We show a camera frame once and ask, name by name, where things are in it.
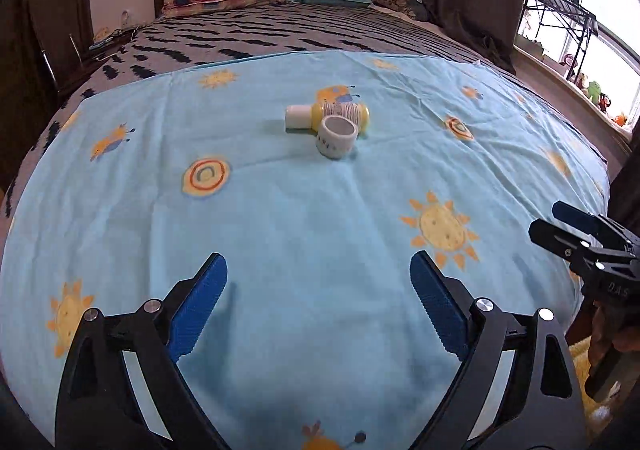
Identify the person's right hand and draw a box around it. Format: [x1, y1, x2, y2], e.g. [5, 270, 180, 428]
[588, 302, 640, 366]

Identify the black metal window rack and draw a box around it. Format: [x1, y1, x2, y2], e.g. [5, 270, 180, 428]
[518, 0, 599, 82]

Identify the light blue cartoon sheet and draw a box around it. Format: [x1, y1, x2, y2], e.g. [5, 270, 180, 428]
[0, 49, 612, 450]

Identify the grey black zigzag blanket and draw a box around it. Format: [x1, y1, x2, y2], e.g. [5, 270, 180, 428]
[0, 1, 606, 222]

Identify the pink bear toy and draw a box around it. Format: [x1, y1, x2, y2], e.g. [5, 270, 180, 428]
[560, 54, 576, 80]

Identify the yellow white tube bottle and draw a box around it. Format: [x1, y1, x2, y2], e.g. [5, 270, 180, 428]
[284, 99, 372, 135]

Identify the green frog toy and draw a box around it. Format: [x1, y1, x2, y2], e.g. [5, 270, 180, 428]
[586, 80, 606, 106]

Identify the dark wooden wardrobe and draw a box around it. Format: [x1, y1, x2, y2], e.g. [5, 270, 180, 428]
[1, 0, 93, 190]

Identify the white tape roll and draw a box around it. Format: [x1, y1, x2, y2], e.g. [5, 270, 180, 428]
[316, 115, 359, 160]

